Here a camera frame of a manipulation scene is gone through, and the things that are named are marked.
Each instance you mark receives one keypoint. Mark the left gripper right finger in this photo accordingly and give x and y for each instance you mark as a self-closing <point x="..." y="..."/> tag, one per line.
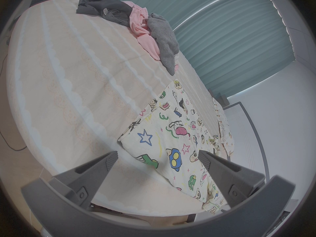
<point x="229" y="181"/>

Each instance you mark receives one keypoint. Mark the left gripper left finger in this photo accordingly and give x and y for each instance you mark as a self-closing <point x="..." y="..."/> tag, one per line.
<point x="84" y="183"/>

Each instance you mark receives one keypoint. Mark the white printed pyjama top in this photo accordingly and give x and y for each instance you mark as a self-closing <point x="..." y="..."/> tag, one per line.
<point x="172" y="137"/>

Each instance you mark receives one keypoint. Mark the bed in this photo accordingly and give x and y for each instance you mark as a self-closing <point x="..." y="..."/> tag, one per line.
<point x="61" y="83"/>

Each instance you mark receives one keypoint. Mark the pile of clothes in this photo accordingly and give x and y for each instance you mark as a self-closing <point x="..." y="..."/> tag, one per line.
<point x="163" y="33"/>

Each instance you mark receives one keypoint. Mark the white printed pillow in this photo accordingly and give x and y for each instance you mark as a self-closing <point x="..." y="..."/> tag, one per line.
<point x="223" y="132"/>

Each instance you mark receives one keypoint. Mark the grey bedside table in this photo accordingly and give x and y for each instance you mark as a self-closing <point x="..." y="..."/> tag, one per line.
<point x="221" y="99"/>

